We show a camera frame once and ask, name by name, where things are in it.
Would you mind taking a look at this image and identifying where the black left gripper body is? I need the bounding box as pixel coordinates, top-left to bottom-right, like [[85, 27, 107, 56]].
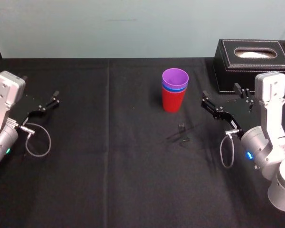
[[9, 94, 44, 126]]

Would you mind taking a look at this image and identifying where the blue plastic cup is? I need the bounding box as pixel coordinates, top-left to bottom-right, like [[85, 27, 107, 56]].
[[161, 81, 189, 92]]

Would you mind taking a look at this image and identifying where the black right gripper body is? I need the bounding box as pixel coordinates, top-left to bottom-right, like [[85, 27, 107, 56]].
[[226, 98, 263, 138]]

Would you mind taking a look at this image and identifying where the purple plastic cup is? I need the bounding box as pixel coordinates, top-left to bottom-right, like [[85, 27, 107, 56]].
[[162, 67, 190, 88]]

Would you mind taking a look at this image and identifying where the black table cloth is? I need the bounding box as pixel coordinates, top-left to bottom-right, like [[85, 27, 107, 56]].
[[0, 56, 285, 228]]

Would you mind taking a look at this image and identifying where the thin grey right gripper cable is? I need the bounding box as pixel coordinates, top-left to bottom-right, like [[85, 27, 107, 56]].
[[219, 129, 241, 169]]

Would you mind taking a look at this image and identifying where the thin grey left gripper cable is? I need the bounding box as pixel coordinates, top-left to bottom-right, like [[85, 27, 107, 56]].
[[19, 123, 52, 158]]

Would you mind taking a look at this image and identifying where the white tissue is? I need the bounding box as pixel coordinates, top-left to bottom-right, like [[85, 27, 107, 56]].
[[237, 50, 276, 58]]

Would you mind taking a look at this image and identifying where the red plastic cup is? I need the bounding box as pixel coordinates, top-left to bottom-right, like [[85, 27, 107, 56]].
[[161, 85, 188, 113]]

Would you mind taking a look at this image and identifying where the black leather tissue box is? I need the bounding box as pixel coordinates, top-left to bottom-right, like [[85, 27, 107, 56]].
[[212, 38, 285, 96]]

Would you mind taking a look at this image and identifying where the thin grey gripper cable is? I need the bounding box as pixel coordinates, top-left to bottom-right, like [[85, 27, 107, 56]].
[[219, 129, 241, 169], [19, 123, 52, 158]]

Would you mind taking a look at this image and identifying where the small black plastic piece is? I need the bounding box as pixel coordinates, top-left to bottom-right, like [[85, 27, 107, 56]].
[[166, 122, 198, 147]]

